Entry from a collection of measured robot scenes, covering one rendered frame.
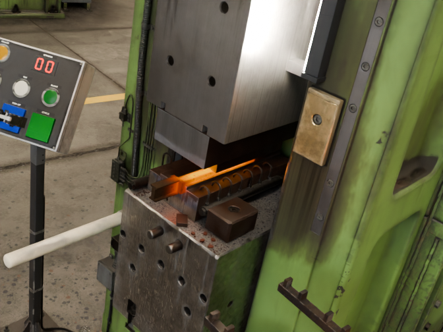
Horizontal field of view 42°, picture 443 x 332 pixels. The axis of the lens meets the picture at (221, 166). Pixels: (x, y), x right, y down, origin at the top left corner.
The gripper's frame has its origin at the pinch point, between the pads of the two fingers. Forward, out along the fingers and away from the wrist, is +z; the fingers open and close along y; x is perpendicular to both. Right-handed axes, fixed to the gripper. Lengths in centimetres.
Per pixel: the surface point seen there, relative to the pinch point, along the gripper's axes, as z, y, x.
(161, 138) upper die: 8.6, 37.9, 7.5
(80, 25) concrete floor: 407, -217, 111
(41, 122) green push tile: 12.5, 0.0, 1.4
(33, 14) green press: 389, -260, 106
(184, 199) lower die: 11, 49, -7
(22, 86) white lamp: 12.8, -9.8, 10.0
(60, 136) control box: 13.4, 6.6, -0.5
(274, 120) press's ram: 10, 66, 21
